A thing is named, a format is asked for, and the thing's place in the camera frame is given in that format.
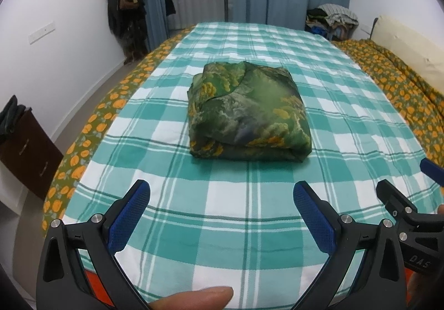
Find green patterned padded jacket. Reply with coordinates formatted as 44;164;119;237
187;61;312;162

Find teal plaid bedsheet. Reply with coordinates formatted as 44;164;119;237
62;21;444;310

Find pile of clothes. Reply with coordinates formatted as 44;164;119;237
305;4;359;42

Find dark clothes on cabinet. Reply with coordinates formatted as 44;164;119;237
0;94;34;139

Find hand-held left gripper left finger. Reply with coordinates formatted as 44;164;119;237
36;179;152;310

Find person's left hand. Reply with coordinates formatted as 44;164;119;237
148;287;235;310

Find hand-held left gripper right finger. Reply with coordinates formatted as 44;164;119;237
293;181;407;310

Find person's right hand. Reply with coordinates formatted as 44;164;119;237
406;269;435;310

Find white wall plate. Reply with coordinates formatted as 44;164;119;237
28;20;56;46

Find coats hanging on wall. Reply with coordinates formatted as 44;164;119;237
106;0;148;65

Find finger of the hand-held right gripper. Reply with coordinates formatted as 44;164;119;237
419;158;444;188
376;179;418;225

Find orange floral quilt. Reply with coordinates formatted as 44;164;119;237
41;27;444;231

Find orange fleece garment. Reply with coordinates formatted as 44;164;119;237
84;269;105;301

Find dark wooden cabinet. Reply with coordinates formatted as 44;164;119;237
0;110;65;202

